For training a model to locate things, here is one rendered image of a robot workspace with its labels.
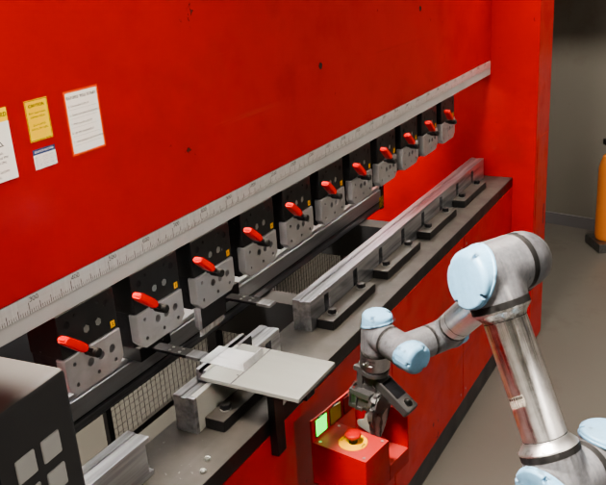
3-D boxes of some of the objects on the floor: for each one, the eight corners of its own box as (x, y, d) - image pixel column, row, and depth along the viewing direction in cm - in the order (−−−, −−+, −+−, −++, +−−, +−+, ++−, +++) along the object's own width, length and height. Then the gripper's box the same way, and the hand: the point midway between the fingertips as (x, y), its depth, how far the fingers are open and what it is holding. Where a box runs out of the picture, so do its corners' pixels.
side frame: (528, 351, 393) (547, -173, 314) (369, 323, 433) (350, -148, 354) (541, 330, 413) (562, -168, 334) (388, 305, 454) (373, -145, 374)
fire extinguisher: (638, 242, 517) (647, 136, 493) (621, 257, 496) (630, 146, 472) (593, 235, 535) (599, 132, 511) (575, 249, 514) (581, 141, 490)
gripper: (366, 353, 204) (364, 422, 213) (347, 369, 198) (344, 440, 206) (396, 364, 200) (392, 434, 208) (377, 380, 193) (373, 452, 201)
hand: (378, 437), depth 205 cm, fingers closed
